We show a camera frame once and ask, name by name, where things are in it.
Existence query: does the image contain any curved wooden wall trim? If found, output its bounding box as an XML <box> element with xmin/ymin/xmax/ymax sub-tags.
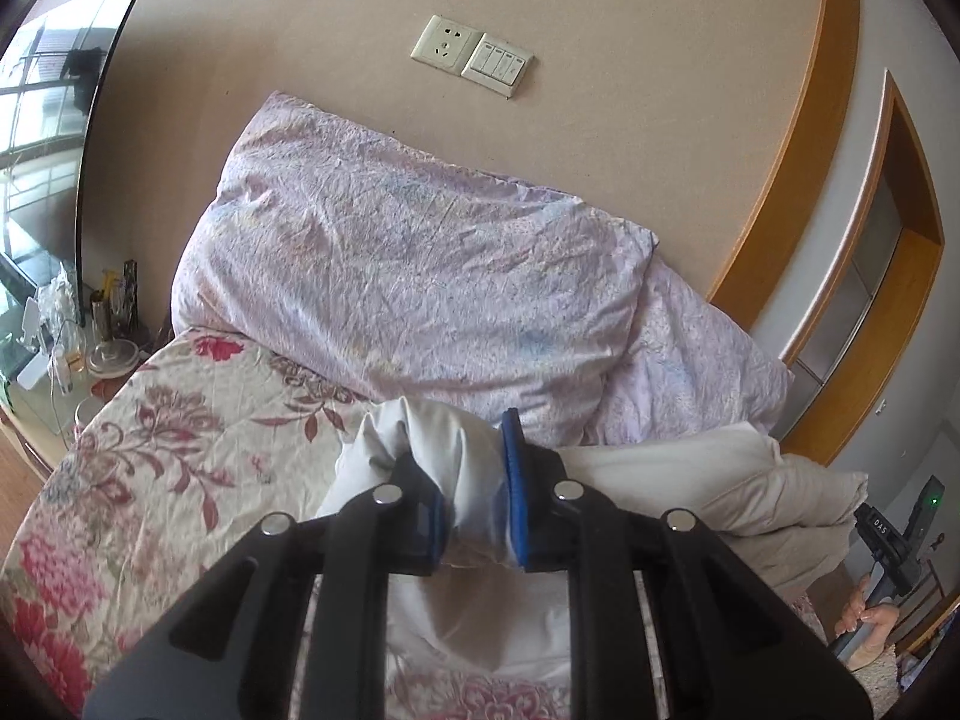
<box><xmin>709</xmin><ymin>0</ymin><xmax>861</xmax><ymax>331</ymax></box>

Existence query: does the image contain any wooden framed wall niche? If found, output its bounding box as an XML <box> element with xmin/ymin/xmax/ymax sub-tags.
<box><xmin>780</xmin><ymin>69</ymin><xmax>944</xmax><ymax>466</ymax></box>

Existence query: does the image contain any floral bedsheet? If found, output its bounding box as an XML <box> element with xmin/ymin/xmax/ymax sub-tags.
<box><xmin>0</xmin><ymin>326</ymin><xmax>901</xmax><ymax>720</ymax></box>

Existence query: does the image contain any beige padded jacket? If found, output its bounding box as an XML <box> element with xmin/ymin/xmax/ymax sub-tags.
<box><xmin>315</xmin><ymin>394</ymin><xmax>871</xmax><ymax>691</ymax></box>

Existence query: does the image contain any glass bedside table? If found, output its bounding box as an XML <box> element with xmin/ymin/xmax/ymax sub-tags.
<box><xmin>0</xmin><ymin>315</ymin><xmax>173</xmax><ymax>466</ymax></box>

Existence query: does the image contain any lilac patterned pillow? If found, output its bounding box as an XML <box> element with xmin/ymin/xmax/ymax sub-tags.
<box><xmin>585</xmin><ymin>240</ymin><xmax>796</xmax><ymax>447</ymax></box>
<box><xmin>171</xmin><ymin>90</ymin><xmax>661</xmax><ymax>445</ymax></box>

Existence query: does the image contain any glass lidded bowl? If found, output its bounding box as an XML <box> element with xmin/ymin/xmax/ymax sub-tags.
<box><xmin>85</xmin><ymin>339</ymin><xmax>143</xmax><ymax>380</ymax></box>

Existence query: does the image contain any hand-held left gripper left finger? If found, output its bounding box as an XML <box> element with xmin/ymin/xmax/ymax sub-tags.
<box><xmin>82</xmin><ymin>452</ymin><xmax>455</xmax><ymax>720</ymax></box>

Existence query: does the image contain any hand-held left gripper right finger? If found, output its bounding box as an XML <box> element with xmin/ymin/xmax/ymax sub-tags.
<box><xmin>501</xmin><ymin>408</ymin><xmax>875</xmax><ymax>720</ymax></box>

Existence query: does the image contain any white light switch panel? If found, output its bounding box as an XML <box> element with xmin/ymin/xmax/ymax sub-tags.
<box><xmin>460</xmin><ymin>33</ymin><xmax>534</xmax><ymax>99</ymax></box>

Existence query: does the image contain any person's right hand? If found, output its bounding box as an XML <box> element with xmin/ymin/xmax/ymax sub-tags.
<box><xmin>835</xmin><ymin>574</ymin><xmax>901</xmax><ymax>665</ymax></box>

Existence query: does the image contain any white wall socket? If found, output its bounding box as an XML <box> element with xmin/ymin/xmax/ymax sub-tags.
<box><xmin>410</xmin><ymin>14</ymin><xmax>486</xmax><ymax>76</ymax></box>

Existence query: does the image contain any dark pen holder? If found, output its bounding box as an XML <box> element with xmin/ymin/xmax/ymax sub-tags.
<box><xmin>90</xmin><ymin>261</ymin><xmax>140</xmax><ymax>342</ymax></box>

